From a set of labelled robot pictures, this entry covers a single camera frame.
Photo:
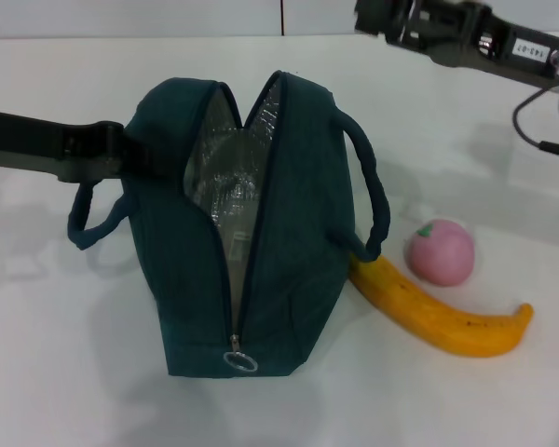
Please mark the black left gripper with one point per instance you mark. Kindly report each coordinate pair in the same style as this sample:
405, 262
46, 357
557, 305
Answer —
37, 144

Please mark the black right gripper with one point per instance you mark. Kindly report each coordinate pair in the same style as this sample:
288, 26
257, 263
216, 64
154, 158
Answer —
494, 42

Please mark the yellow banana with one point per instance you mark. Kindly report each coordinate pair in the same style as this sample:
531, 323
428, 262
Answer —
424, 316

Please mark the dark teal insulated lunch bag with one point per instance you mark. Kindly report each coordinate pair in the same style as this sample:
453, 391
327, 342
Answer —
307, 233

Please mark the pink toy peach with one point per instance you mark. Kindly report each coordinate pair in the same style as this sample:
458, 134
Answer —
440, 253

